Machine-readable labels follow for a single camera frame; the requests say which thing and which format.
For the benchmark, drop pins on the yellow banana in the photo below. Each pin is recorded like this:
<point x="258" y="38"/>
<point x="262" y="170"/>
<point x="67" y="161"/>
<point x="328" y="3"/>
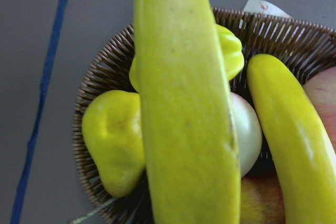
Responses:
<point x="191" y="149"/>
<point x="302" y="152"/>

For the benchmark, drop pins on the yellow pear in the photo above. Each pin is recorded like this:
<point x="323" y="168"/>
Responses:
<point x="111" y="129"/>

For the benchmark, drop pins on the yellow starfruit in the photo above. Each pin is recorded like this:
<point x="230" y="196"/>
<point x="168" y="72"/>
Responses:
<point x="231" y="51"/>

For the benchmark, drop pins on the small paper label tag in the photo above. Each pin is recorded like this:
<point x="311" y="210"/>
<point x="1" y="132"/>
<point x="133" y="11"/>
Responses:
<point x="265" y="8"/>

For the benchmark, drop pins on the red yellow mango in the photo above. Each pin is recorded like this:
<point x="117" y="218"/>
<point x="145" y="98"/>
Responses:
<point x="261" y="200"/>

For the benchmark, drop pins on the pink red apple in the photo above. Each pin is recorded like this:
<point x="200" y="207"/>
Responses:
<point x="321" y="91"/>

